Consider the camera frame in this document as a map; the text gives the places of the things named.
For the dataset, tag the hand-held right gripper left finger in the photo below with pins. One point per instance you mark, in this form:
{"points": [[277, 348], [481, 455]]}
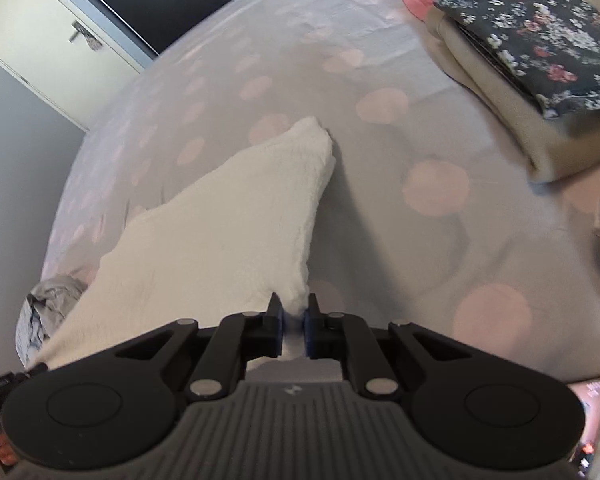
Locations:
{"points": [[278, 331]]}

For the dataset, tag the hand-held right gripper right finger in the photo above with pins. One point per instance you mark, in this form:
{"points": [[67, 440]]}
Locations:
{"points": [[308, 332]]}

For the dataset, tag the grey pink-dotted bed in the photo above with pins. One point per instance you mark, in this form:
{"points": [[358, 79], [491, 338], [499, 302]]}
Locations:
{"points": [[405, 235]]}

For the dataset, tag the dark floral folded cloth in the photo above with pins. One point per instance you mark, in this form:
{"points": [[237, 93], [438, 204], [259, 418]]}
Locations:
{"points": [[535, 35]]}

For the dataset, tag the black smartphone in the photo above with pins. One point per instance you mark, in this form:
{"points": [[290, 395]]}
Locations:
{"points": [[591, 410]]}

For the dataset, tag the beige folded blanket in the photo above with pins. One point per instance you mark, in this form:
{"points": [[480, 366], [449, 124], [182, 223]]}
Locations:
{"points": [[510, 120]]}

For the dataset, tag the white door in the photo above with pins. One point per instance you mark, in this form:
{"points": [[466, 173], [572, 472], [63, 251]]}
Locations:
{"points": [[40, 25]]}

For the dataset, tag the white textured garment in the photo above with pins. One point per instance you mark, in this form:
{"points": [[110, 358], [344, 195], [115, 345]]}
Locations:
{"points": [[220, 235]]}

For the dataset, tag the grey garment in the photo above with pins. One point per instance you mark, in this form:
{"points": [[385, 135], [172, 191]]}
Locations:
{"points": [[40, 310]]}

